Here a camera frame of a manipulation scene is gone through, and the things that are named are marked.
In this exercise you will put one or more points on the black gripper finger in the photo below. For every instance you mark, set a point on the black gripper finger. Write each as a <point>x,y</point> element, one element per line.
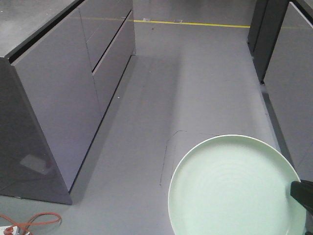
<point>302,192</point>

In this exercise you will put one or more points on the mint green ceramic plate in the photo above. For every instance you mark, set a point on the mint green ceramic plate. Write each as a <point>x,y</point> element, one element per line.
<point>234,185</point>

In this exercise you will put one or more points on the grey cabinet right side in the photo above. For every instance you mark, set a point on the grey cabinet right side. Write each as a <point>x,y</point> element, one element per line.
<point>280,41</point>

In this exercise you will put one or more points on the yellow floor tape line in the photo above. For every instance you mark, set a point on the yellow floor tape line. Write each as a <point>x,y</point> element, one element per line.
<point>190,23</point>

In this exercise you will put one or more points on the grey kitchen island cabinet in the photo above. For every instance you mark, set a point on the grey kitchen island cabinet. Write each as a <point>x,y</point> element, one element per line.
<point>60,64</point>

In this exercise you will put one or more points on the white power strip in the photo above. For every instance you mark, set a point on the white power strip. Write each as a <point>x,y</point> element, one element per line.
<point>14,230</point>

